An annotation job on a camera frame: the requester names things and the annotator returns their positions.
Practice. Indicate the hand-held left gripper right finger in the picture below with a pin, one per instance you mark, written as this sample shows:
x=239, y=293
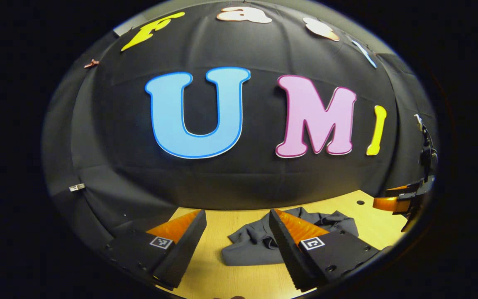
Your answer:
x=282, y=249

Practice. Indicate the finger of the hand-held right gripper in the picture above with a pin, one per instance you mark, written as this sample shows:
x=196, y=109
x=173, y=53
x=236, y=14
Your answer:
x=392, y=203

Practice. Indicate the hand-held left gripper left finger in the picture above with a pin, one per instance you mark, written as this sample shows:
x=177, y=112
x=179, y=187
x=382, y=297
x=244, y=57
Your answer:
x=189, y=245

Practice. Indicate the grey collared shirt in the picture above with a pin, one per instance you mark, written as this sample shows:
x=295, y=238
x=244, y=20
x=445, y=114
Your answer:
x=247, y=249

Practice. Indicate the black backdrop cloth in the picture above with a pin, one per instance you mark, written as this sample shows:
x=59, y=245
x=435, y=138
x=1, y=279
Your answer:
x=243, y=178

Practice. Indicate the white cloth clip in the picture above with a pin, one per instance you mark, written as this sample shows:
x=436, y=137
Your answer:
x=76, y=187

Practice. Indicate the red cloth clip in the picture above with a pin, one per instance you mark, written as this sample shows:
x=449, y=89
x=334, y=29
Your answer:
x=91, y=63

